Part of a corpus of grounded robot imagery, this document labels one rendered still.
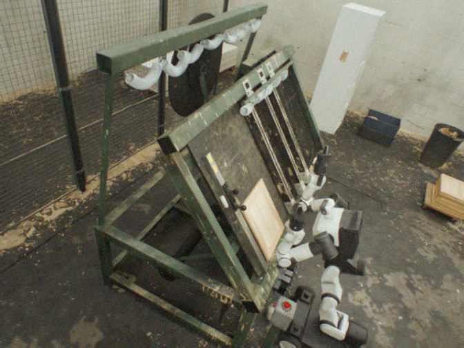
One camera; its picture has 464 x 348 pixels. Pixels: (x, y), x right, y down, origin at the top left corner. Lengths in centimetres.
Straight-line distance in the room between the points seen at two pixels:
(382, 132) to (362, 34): 181
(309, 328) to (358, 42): 418
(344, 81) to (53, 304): 499
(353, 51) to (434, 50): 181
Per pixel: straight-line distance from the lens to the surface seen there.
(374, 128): 634
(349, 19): 561
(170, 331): 308
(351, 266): 244
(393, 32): 695
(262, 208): 243
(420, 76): 707
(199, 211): 186
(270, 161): 259
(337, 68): 577
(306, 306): 319
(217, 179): 199
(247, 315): 241
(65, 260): 358
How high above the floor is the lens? 280
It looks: 38 degrees down
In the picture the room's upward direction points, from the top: 11 degrees clockwise
